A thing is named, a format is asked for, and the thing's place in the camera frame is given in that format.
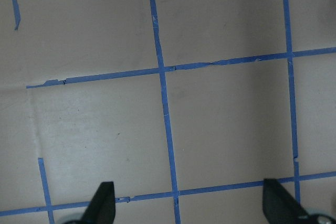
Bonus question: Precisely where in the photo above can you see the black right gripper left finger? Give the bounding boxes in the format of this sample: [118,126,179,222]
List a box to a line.
[80,182,116,224]

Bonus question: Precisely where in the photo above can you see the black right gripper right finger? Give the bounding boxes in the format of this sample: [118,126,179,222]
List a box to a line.
[262,178,309,224]

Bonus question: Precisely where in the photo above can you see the brown paper table cover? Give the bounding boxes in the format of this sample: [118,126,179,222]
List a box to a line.
[1,0,335,223]

